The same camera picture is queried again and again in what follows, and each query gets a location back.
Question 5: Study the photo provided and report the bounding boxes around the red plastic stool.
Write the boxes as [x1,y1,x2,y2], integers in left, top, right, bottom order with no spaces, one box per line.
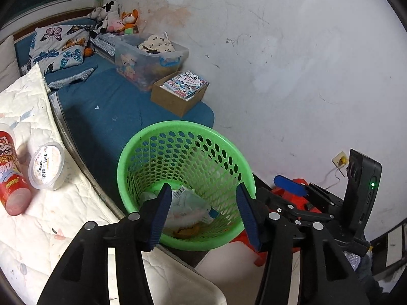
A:
[234,178,324,267]

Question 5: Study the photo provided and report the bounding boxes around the right gloved hand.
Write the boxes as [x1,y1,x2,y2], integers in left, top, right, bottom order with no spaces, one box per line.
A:
[344,251,361,271]

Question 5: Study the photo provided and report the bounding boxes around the cardboard box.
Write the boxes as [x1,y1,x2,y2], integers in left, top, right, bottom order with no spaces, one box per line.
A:
[150,70,210,117]

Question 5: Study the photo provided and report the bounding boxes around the clear plastic storage bin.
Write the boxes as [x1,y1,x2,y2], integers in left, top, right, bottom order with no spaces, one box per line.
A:
[113,33,189,91]

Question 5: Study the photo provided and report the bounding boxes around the orange fox plush toy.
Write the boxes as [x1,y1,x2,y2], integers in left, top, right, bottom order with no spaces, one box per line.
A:
[121,9,139,35]

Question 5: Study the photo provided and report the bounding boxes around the colourful booklet in box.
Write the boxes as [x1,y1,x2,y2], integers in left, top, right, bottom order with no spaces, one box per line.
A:
[162,70,209,101]

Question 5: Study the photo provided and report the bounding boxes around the clear plastic yogurt tub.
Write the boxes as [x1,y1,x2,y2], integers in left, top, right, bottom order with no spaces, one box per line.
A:
[28,142,66,191]

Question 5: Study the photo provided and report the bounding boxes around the red snack cup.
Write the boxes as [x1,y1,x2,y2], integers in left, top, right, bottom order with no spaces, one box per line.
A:
[0,123,32,216]

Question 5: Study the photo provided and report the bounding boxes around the green plastic mesh basket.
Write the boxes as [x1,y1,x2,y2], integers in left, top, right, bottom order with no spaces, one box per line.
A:
[117,120,256,251]

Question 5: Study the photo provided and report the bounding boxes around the butterfly pillow right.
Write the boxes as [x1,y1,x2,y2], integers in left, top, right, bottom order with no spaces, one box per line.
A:
[26,24,92,75]

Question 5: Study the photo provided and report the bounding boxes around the cow plush toy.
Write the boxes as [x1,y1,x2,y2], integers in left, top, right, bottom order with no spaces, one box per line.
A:
[87,0,125,39]

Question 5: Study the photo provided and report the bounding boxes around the wall power socket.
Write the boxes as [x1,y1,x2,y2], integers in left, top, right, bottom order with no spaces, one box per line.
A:
[331,151,349,169]

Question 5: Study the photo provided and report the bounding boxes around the small orange ball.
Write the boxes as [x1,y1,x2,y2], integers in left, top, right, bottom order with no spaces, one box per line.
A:
[84,47,94,57]

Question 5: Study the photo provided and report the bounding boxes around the beige pillow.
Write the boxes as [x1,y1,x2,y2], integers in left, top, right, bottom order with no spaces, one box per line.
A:
[0,35,21,92]

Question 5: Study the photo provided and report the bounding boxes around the patterned cloth in bin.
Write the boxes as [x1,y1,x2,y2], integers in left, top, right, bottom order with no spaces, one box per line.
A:
[138,35,175,54]

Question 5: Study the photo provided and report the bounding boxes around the clear plastic bag with label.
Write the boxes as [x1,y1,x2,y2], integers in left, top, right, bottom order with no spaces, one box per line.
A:
[139,186,222,230]

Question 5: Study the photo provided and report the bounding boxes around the white quilted blanket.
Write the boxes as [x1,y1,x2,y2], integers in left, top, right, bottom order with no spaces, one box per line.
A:
[1,67,226,304]

